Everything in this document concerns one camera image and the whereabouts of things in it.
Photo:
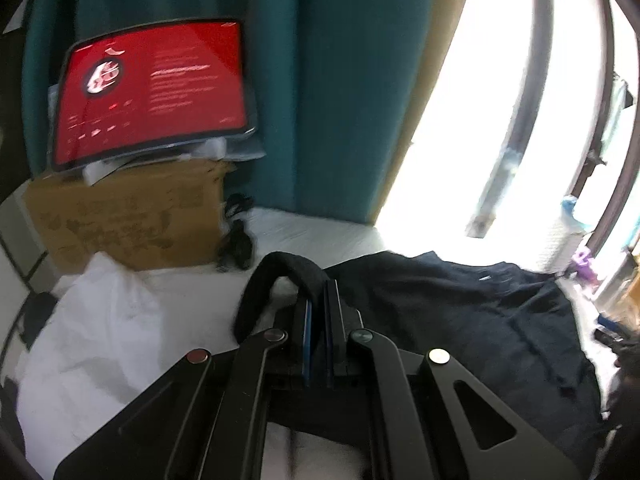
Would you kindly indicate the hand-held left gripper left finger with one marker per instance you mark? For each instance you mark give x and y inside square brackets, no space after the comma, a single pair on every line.
[307,345]

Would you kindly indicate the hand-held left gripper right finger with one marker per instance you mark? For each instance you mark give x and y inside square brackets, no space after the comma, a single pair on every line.
[329,345]

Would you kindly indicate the black t-shirt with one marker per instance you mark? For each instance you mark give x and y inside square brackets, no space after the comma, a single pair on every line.
[450,320]

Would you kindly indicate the white t-shirt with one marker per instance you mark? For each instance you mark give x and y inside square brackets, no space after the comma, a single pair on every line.
[100,335]

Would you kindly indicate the brown cardboard box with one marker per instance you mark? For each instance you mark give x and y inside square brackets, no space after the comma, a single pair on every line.
[125,215]

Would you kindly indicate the white laundry basket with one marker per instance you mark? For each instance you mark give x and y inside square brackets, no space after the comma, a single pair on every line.
[555,245]

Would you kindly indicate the teal curtain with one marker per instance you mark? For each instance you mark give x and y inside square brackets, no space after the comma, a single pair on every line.
[325,85]

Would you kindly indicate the purple bottle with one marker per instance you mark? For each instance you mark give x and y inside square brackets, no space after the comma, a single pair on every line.
[584,265]

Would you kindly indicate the white tablet stand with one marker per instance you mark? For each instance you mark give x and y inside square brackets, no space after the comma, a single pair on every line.
[102,171]

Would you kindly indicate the black curved object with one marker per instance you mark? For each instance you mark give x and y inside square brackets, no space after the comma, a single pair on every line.
[39,312]

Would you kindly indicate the beige curtain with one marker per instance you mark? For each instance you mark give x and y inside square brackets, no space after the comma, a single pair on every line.
[425,85]

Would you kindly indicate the blue cloth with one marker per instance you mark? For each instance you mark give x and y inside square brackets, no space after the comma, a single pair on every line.
[570,207]

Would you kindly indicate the tablet with red screen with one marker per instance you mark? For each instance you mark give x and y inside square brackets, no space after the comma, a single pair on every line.
[155,85]

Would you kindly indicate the hanging light cloth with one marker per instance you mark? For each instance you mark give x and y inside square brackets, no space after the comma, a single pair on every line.
[616,120]

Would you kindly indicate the dark sliding door frame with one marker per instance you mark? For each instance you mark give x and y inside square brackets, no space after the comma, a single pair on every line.
[602,110]
[537,60]

